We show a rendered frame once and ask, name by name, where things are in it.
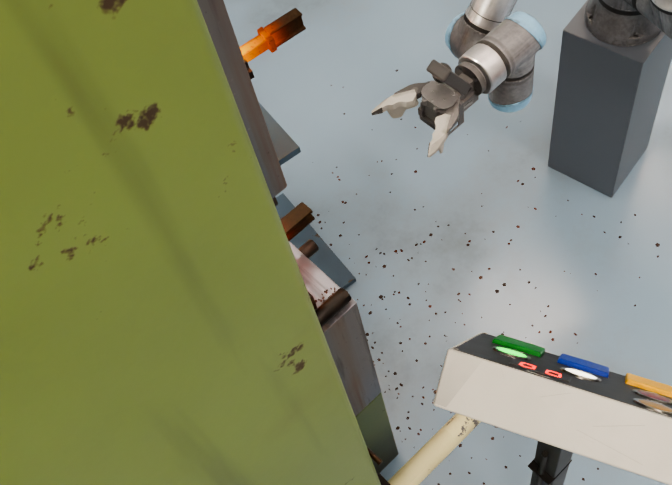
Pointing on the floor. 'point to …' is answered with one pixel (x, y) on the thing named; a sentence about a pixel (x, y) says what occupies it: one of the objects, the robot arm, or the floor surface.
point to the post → (557, 460)
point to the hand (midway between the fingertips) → (398, 133)
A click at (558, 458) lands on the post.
